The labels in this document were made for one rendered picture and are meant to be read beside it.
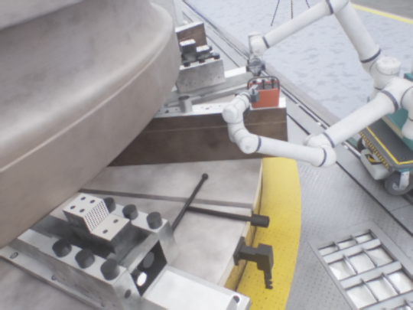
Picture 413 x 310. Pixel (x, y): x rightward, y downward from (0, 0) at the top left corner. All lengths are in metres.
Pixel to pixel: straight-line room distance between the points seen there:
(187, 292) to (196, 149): 1.14
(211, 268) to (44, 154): 0.92
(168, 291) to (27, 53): 1.10
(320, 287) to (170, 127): 1.33
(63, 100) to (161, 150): 1.03
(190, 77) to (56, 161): 1.91
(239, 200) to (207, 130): 0.53
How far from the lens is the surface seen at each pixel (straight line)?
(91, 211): 1.49
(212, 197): 2.16
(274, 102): 2.21
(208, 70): 3.20
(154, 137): 2.45
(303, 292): 2.06
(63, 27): 1.71
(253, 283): 2.10
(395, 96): 2.35
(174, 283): 1.60
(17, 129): 1.53
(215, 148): 2.40
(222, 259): 1.82
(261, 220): 1.91
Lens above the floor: 1.71
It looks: 34 degrees down
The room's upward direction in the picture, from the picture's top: 11 degrees counter-clockwise
